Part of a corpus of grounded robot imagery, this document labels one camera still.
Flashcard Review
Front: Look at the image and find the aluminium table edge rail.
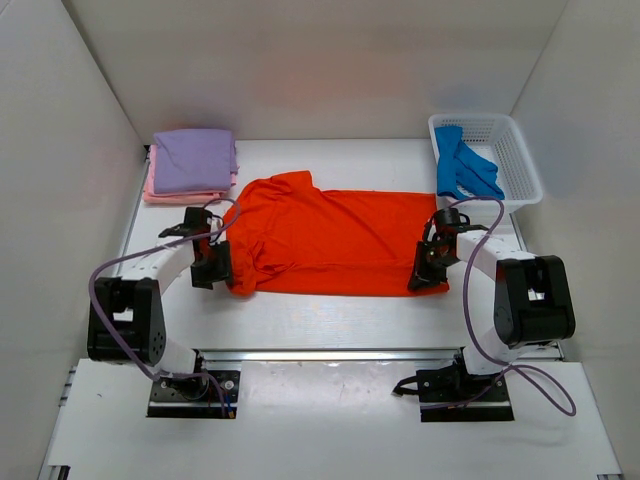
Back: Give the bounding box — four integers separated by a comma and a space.
201, 348, 460, 362

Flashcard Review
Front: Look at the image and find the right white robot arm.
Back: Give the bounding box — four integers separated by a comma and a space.
408, 207, 576, 377

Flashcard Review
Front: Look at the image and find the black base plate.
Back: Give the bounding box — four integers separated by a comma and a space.
392, 365, 515, 423
147, 369, 241, 420

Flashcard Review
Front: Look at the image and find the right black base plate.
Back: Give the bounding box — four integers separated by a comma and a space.
392, 365, 515, 423

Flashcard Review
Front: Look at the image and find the folded purple t shirt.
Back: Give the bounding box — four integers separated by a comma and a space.
152, 128, 239, 196

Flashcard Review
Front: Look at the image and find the orange t shirt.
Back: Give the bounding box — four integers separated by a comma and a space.
224, 171, 437, 297

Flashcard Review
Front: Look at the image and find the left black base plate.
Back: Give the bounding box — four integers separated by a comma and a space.
147, 369, 241, 420

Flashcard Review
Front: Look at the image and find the blue t shirt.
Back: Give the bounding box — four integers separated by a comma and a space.
434, 126, 505, 200

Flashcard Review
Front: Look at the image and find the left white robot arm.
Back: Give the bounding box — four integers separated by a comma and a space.
87, 207, 240, 381

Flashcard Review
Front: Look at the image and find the folded pink t shirt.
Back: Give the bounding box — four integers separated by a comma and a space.
143, 141, 239, 205

